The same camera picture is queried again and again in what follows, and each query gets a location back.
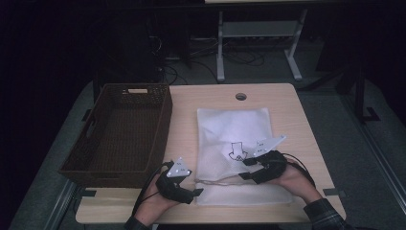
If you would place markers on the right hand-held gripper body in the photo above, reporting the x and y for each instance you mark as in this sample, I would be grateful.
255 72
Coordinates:
271 164

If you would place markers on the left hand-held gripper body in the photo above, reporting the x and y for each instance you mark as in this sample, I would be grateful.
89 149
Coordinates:
170 188

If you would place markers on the white mesh laundry bag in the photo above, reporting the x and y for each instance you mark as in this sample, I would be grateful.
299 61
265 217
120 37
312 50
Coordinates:
230 127

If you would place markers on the brown wicker basket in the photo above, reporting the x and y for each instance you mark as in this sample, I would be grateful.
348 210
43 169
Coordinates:
127 134

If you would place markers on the person's left hand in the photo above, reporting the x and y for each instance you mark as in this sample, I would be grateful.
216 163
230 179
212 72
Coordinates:
156 206

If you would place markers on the person's right hand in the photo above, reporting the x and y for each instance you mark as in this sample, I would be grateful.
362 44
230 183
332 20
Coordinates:
297 182

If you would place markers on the black tape strip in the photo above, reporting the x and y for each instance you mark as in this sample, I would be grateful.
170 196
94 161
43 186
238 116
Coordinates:
330 192
88 193

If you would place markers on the black metal stand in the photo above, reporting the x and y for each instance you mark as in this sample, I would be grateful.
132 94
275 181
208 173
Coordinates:
360 96

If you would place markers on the metal floor rail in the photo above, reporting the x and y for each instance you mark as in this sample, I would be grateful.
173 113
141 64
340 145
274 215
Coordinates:
383 159
62 204

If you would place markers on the white metal desk frame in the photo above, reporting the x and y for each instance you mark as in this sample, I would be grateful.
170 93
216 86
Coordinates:
258 29

